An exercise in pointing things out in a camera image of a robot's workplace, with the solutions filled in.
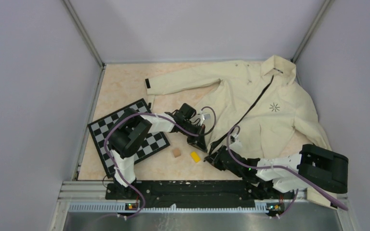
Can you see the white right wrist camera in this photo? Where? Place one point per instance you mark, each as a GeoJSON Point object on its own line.
{"type": "Point", "coordinates": [235, 142]}

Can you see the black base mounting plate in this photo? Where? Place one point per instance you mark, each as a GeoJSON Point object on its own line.
{"type": "Point", "coordinates": [196, 193]}

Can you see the cream zip-up jacket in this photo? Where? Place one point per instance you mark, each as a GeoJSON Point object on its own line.
{"type": "Point", "coordinates": [264, 99]}

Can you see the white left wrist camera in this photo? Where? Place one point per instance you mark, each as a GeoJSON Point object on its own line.
{"type": "Point", "coordinates": [204, 116]}

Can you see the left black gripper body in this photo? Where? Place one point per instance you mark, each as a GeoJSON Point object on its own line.
{"type": "Point", "coordinates": [196, 129]}

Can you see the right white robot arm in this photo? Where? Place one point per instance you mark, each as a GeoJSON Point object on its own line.
{"type": "Point", "coordinates": [311, 167]}

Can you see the small wooden letter cube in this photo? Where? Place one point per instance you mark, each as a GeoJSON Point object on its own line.
{"type": "Point", "coordinates": [176, 152]}

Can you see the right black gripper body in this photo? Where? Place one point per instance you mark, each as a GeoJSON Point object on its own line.
{"type": "Point", "coordinates": [220, 164]}

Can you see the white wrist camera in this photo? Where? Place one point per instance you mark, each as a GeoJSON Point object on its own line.
{"type": "Point", "coordinates": [235, 142]}
{"type": "Point", "coordinates": [204, 116]}

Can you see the yellow rectangular block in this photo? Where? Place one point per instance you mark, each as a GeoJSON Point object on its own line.
{"type": "Point", "coordinates": [196, 158]}

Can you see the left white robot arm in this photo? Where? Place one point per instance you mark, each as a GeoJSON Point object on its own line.
{"type": "Point", "coordinates": [125, 137]}

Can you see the grey slotted cable duct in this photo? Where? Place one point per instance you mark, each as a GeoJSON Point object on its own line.
{"type": "Point", "coordinates": [117, 207]}

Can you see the black white checkerboard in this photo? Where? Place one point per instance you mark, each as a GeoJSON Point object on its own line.
{"type": "Point", "coordinates": [154, 142]}

